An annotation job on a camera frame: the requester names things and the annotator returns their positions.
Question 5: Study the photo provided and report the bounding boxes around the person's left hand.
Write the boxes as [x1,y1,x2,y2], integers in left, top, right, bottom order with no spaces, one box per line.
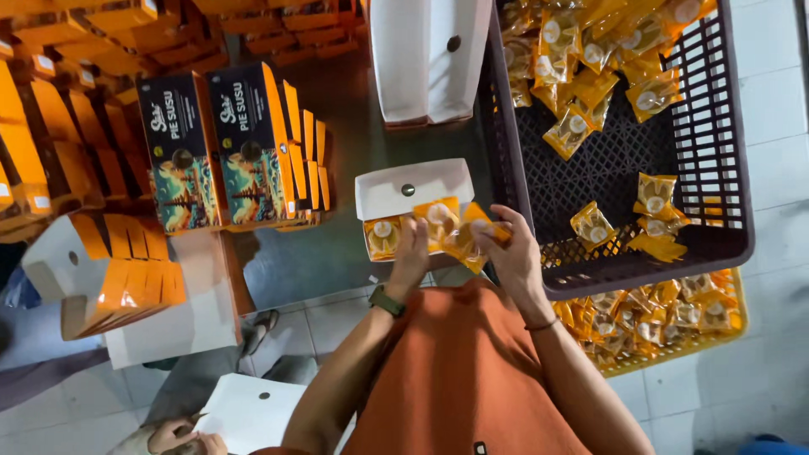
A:
[387,215,432,302]

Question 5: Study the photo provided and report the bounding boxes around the person's right hand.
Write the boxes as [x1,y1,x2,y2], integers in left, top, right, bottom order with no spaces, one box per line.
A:
[473,203,557,324]

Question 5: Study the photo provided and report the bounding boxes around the yellow pie packet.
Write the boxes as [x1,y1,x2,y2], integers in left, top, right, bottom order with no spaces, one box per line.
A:
[442,202,514,275]
[364,216,403,262]
[412,196,461,254]
[626,233,688,264]
[634,172,678,219]
[637,211,693,238]
[570,201,618,252]

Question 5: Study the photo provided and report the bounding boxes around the green wristwatch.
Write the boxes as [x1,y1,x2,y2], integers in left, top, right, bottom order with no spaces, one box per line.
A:
[368,285,407,319]

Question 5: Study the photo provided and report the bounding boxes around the open white cardboard box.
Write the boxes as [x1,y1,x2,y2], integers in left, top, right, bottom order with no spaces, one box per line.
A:
[354,158,476,264]

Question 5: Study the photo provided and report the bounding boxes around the person's orange shirt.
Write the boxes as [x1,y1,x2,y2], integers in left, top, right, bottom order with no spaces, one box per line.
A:
[249,278,592,455]

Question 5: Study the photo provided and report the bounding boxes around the dark plastic crate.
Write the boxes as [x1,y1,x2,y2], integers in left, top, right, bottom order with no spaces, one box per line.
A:
[478,0,757,302]

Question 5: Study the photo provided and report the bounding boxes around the row of orange closed boxes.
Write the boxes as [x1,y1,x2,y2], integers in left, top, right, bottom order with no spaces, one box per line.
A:
[281,80,333,232]

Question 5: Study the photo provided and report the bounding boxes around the yellow plastic crate with packets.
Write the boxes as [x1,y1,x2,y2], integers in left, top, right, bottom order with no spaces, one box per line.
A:
[550,268,750,379]

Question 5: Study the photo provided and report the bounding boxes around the closed printed pie box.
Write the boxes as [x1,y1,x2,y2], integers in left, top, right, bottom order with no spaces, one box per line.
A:
[206,61,298,230]
[135,71,230,236]

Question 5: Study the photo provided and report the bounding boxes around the stack of open white boxes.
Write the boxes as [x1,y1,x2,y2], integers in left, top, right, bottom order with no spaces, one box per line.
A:
[369,0,494,129]

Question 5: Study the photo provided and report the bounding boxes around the white box with round hole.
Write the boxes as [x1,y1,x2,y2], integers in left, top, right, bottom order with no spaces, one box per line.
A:
[193,372,358,455]

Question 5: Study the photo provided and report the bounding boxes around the heap of yellow pie packets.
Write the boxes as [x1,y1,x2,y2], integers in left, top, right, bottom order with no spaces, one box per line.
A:
[499,0,718,162]

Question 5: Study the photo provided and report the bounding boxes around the stack of flat unfolded boxes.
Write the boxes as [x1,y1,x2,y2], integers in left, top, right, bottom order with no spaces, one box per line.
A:
[21,211,257,371]

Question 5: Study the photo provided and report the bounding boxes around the blue object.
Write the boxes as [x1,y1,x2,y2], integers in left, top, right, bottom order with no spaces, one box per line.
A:
[736,434,809,455]

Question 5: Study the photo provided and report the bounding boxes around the pile of orange boxes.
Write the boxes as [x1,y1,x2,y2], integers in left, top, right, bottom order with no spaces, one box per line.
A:
[0,0,370,244]

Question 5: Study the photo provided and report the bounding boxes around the blue plastic bag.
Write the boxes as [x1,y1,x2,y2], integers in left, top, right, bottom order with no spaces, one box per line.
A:
[2,264,44,312]

